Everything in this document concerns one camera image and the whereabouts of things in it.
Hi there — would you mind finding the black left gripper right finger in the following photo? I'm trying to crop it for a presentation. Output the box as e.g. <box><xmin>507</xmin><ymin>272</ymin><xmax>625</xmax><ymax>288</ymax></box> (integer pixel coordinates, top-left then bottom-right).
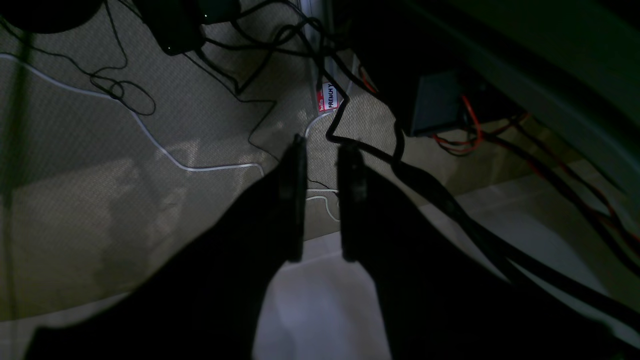
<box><xmin>337</xmin><ymin>145</ymin><xmax>639</xmax><ymax>360</ymax></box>

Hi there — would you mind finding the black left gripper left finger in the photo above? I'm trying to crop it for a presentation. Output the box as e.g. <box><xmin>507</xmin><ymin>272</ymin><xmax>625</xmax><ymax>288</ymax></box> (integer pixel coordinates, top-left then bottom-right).
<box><xmin>24</xmin><ymin>135</ymin><xmax>307</xmax><ymax>360</ymax></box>

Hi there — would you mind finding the red white name sticker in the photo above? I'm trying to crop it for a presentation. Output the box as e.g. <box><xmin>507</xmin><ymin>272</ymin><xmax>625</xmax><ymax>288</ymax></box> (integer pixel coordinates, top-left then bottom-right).
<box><xmin>317</xmin><ymin>82</ymin><xmax>342</xmax><ymax>113</ymax></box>

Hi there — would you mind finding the thick black cable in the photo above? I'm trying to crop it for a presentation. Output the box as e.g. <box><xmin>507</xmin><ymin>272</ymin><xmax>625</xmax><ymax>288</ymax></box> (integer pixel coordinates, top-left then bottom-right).
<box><xmin>280</xmin><ymin>17</ymin><xmax>640</xmax><ymax>321</ymax></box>

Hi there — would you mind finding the red wire bundle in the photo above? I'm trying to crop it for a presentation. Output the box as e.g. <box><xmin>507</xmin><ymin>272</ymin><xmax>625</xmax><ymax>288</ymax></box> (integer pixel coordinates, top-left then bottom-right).
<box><xmin>360</xmin><ymin>70</ymin><xmax>640</xmax><ymax>251</ymax></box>

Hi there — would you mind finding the thin black floor cable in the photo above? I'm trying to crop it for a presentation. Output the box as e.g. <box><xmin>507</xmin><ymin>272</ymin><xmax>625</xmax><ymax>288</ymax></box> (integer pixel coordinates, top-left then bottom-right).
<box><xmin>0</xmin><ymin>0</ymin><xmax>281</xmax><ymax>166</ymax></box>

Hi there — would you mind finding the white floor cable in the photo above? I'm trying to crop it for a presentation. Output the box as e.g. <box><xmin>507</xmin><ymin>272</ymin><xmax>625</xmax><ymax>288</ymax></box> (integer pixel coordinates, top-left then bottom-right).
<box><xmin>0</xmin><ymin>53</ymin><xmax>342</xmax><ymax>222</ymax></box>

